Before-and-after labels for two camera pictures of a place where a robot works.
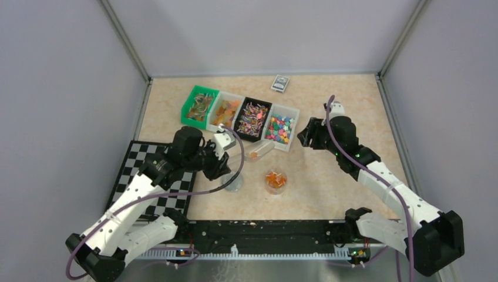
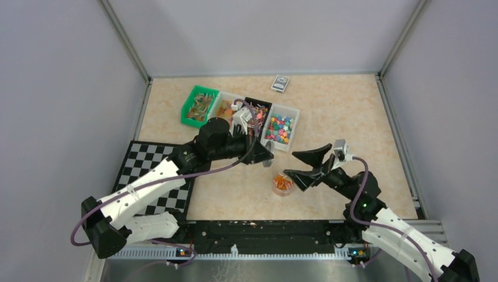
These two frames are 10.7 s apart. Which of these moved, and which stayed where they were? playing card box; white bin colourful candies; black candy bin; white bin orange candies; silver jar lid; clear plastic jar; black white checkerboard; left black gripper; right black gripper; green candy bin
Moved: silver jar lid; left black gripper; clear plastic jar; right black gripper
Stayed: white bin colourful candies; green candy bin; white bin orange candies; black white checkerboard; black candy bin; playing card box
